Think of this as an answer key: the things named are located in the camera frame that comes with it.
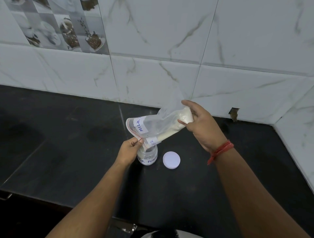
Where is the clear jar with white label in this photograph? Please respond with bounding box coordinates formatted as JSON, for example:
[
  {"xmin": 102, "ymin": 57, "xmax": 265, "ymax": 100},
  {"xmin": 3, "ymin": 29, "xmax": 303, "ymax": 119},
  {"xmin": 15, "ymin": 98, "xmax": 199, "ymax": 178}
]
[{"xmin": 136, "ymin": 145, "xmax": 158, "ymax": 166}]

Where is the white round jar lid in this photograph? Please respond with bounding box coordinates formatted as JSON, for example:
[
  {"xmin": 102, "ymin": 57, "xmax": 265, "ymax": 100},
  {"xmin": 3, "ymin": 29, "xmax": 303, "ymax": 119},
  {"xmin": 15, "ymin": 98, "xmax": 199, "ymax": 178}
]
[{"xmin": 163, "ymin": 151, "xmax": 181, "ymax": 170}]

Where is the person's left forearm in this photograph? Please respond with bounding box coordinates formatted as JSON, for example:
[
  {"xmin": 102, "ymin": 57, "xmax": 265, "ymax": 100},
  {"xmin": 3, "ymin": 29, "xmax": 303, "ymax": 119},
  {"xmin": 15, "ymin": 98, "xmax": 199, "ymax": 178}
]
[{"xmin": 45, "ymin": 159, "xmax": 134, "ymax": 238}]

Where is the metal drawer handle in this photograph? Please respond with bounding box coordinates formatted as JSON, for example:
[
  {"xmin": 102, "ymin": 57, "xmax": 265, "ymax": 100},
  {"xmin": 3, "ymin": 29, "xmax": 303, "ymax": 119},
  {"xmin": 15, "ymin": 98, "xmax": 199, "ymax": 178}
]
[{"xmin": 121, "ymin": 223, "xmax": 138, "ymax": 234}]

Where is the person's left hand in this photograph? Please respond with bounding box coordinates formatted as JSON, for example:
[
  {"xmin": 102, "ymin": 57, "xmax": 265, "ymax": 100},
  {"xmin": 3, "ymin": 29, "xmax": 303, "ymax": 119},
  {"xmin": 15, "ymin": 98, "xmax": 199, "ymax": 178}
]
[{"xmin": 115, "ymin": 136, "xmax": 144, "ymax": 168}]

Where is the person's right hand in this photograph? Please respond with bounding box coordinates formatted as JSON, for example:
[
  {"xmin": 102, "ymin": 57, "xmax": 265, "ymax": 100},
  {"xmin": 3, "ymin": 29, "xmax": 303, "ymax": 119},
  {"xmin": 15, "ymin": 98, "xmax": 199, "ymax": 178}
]
[{"xmin": 178, "ymin": 100, "xmax": 228, "ymax": 154}]

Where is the red thread wristband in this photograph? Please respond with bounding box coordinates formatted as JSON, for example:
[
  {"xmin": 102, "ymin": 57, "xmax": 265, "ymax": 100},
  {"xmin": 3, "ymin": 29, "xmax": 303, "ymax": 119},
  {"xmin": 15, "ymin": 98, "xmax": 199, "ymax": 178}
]
[{"xmin": 207, "ymin": 140, "xmax": 234, "ymax": 166}]

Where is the person's right forearm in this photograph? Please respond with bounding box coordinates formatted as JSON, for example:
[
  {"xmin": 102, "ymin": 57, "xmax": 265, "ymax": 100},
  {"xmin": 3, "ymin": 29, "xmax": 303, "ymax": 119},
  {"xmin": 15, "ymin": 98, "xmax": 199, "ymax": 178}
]
[{"xmin": 213, "ymin": 147, "xmax": 311, "ymax": 238}]

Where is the clear zip bag of white powder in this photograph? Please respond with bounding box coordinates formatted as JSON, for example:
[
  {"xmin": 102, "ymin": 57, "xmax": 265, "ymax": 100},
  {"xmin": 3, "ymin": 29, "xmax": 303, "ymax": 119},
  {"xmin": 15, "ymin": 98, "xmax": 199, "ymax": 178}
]
[{"xmin": 126, "ymin": 103, "xmax": 194, "ymax": 149}]

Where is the decorative coffee print tile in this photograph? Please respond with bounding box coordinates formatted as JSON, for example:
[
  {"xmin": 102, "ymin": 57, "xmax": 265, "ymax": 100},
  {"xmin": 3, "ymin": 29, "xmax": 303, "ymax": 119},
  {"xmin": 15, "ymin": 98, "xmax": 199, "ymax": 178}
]
[{"xmin": 4, "ymin": 0, "xmax": 110, "ymax": 55}]

